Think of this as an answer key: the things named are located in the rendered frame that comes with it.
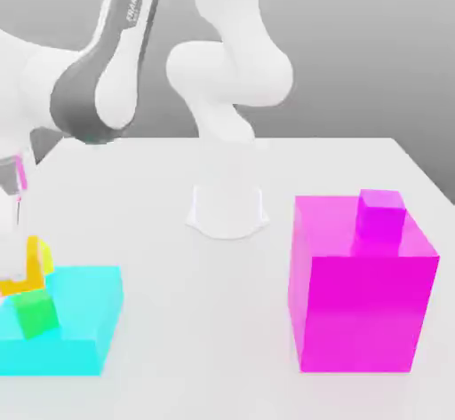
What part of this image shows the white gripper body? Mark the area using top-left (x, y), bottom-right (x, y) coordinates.
top-left (0, 192), bottom-right (30, 283)

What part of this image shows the small orange cube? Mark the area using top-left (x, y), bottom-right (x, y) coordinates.
top-left (0, 235), bottom-right (55, 297)

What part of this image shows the small green cube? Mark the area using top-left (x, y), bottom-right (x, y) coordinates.
top-left (12, 289), bottom-right (60, 341)

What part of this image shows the small purple cube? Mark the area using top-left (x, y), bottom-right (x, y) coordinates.
top-left (349, 188), bottom-right (407, 258)

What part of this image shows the large cyan box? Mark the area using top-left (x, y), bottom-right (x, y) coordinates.
top-left (0, 265), bottom-right (124, 377)

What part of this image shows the large magenta box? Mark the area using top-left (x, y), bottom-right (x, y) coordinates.
top-left (288, 195), bottom-right (441, 374)

